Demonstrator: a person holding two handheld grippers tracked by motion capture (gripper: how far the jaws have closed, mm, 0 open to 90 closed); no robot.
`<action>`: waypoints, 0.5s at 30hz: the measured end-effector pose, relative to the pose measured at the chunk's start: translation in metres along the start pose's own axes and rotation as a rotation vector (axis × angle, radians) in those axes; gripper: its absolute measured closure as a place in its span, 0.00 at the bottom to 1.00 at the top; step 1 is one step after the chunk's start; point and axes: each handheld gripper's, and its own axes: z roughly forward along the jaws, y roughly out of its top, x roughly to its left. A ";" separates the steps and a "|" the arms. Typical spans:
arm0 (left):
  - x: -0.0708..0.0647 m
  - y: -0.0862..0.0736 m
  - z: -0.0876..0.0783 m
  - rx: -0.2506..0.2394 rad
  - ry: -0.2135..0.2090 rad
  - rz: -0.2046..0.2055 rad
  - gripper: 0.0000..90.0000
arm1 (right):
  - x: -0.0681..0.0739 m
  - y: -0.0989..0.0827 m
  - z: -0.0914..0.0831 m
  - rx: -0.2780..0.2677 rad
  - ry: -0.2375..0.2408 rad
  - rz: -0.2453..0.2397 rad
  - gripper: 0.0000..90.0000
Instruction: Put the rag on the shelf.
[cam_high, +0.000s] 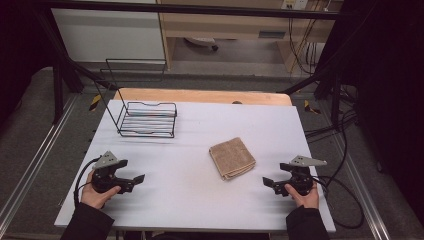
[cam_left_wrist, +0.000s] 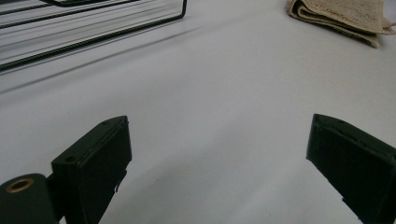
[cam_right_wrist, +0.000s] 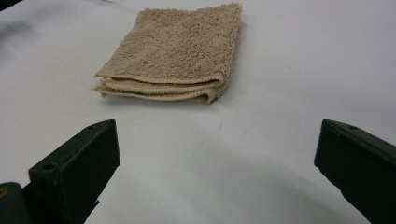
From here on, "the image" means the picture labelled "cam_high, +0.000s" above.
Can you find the yellow black tape strip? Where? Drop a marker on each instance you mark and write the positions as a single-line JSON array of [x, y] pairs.
[[310, 107], [95, 102]]

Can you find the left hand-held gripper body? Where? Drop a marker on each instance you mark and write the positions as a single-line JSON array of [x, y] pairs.
[[106, 173]]

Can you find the person's left hand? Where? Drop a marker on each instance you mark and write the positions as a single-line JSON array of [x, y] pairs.
[[96, 195]]

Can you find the person's right hand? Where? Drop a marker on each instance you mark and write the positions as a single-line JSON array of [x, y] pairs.
[[305, 198]]

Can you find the black curtain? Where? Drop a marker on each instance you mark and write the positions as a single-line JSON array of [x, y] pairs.
[[393, 100], [20, 50]]

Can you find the wooden table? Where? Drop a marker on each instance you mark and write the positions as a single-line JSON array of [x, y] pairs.
[[200, 96]]

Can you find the black horizontal frame bar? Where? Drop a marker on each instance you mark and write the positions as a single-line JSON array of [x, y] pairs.
[[200, 10]]

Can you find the black frame post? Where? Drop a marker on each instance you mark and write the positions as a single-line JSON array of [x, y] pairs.
[[58, 93], [336, 100]]

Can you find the white cabinet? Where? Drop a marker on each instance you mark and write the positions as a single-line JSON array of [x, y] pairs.
[[106, 33]]

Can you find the white chair base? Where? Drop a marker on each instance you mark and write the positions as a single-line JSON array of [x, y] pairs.
[[201, 41]]

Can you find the light wooden desk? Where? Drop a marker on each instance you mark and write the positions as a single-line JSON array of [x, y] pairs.
[[226, 26]]

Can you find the white power strip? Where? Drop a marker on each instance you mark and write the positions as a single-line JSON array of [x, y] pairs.
[[295, 4]]

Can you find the white table board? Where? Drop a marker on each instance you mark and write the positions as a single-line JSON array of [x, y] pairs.
[[186, 200]]

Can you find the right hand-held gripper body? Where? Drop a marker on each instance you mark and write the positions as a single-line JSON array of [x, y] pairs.
[[300, 176]]

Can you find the aluminium floor rail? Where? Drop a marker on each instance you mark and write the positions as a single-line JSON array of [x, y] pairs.
[[33, 160], [360, 186]]

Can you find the beige towel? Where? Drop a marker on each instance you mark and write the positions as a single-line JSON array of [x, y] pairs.
[[232, 158]]

